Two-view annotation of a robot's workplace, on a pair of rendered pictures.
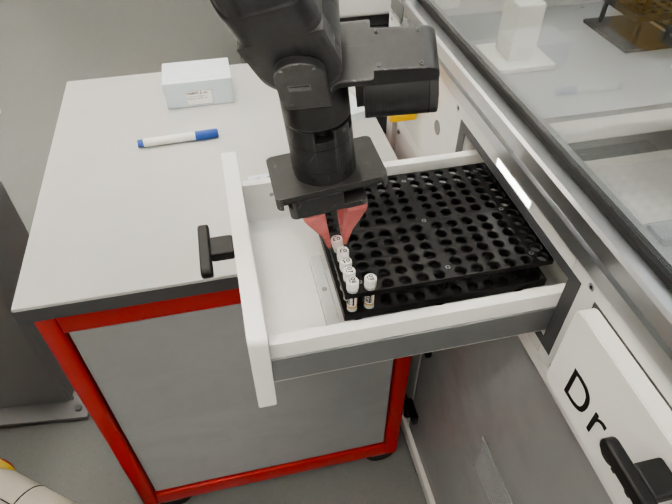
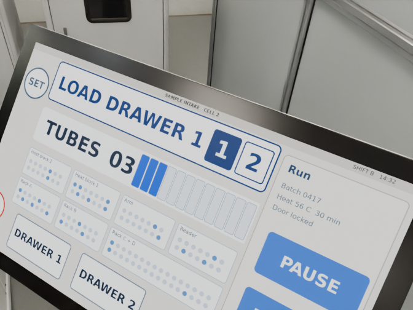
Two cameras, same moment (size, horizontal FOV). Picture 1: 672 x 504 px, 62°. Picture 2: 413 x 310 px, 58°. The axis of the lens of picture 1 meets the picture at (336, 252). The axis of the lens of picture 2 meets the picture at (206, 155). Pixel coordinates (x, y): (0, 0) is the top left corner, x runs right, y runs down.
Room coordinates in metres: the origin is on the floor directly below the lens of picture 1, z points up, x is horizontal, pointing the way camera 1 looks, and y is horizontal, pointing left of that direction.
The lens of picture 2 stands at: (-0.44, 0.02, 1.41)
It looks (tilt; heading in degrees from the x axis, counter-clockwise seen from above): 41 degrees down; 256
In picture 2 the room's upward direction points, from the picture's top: 5 degrees clockwise
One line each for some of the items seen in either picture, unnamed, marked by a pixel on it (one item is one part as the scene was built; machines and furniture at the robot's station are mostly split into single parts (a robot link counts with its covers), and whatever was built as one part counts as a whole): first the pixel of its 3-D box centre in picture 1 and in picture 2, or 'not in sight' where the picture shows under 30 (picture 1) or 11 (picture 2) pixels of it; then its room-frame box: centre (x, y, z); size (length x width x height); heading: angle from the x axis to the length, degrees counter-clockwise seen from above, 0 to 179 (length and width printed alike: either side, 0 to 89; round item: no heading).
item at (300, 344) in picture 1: (427, 243); not in sight; (0.47, -0.11, 0.86); 0.40 x 0.26 x 0.06; 103
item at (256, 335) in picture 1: (246, 266); not in sight; (0.42, 0.10, 0.87); 0.29 x 0.02 x 0.11; 13
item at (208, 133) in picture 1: (178, 138); not in sight; (0.83, 0.28, 0.77); 0.14 x 0.02 x 0.02; 105
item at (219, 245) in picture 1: (216, 248); not in sight; (0.41, 0.12, 0.91); 0.07 x 0.04 x 0.01; 13
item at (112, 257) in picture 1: (245, 291); not in sight; (0.82, 0.20, 0.38); 0.62 x 0.58 x 0.76; 13
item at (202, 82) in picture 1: (198, 82); not in sight; (1.00, 0.27, 0.79); 0.13 x 0.09 x 0.05; 102
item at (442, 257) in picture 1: (420, 241); not in sight; (0.46, -0.10, 0.87); 0.22 x 0.18 x 0.06; 103
